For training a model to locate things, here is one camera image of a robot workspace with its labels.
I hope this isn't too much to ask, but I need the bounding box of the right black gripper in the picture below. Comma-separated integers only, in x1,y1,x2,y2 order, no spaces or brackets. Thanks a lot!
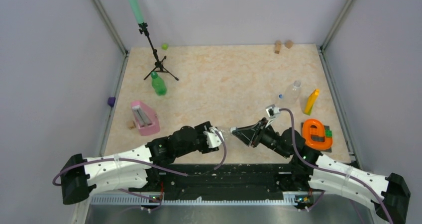
233,117,291,158

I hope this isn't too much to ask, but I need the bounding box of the clear plastic bottle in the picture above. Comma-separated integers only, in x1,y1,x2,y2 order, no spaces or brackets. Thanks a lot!
283,80,302,105

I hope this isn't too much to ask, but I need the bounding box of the clear bottle blue-white cap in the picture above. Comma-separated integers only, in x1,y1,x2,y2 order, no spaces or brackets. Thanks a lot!
217,126,236,142

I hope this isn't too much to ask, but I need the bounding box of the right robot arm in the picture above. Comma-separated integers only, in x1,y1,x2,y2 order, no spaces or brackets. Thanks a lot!
230,118,411,224

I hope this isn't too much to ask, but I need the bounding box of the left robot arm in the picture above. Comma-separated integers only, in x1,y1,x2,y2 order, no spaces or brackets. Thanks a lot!
53,121,225,205

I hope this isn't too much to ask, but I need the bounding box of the green plastic bottle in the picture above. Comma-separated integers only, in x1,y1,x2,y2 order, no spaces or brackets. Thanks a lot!
151,71,167,96

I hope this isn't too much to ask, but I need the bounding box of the orange tape dispenser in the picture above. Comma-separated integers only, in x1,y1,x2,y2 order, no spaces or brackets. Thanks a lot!
302,118,333,151

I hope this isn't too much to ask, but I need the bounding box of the pink toy toaster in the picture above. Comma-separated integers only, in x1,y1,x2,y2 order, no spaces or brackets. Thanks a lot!
130,101,161,136

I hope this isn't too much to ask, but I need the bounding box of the yellow green block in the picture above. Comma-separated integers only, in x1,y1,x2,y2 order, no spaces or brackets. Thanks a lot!
303,89,320,115

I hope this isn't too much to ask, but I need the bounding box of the small wooden cube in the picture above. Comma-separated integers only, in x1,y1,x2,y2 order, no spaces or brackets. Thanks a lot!
127,120,136,129

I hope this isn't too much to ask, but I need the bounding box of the small green lego brick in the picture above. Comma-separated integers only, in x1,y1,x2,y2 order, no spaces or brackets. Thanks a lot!
325,129,332,138

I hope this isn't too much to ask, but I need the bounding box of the wooden block left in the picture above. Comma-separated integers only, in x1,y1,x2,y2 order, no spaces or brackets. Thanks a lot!
274,40,282,54

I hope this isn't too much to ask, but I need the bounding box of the wooden block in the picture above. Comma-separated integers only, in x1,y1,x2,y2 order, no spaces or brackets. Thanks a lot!
285,40,294,49
274,40,282,54

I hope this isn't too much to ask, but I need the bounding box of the wooden block right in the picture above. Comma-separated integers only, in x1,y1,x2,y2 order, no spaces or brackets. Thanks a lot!
285,40,294,49

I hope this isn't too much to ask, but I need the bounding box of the purple small object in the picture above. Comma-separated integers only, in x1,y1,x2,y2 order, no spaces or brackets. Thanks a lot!
107,97,116,108

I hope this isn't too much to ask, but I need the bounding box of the black tripod green pole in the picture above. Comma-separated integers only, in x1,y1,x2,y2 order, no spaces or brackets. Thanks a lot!
128,0,179,81

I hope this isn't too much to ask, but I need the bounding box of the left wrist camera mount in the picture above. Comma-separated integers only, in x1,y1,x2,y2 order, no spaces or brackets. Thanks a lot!
203,127,224,148

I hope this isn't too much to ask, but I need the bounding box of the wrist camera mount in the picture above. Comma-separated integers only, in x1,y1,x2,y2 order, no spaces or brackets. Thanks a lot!
265,104,280,127
203,127,224,148

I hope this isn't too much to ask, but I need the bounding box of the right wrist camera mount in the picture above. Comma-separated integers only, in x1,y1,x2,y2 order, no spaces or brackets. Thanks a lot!
265,104,280,127

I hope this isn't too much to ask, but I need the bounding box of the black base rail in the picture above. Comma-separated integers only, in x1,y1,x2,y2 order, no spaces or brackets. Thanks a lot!
117,163,325,205

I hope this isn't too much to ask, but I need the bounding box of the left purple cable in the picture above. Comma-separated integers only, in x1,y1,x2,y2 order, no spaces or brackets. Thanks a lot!
52,127,228,213

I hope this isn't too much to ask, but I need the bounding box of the purple cable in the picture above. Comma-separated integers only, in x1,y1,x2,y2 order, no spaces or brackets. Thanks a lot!
279,108,395,224
52,127,228,213

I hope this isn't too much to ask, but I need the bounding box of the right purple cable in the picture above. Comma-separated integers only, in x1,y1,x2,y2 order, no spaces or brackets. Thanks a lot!
279,108,395,224

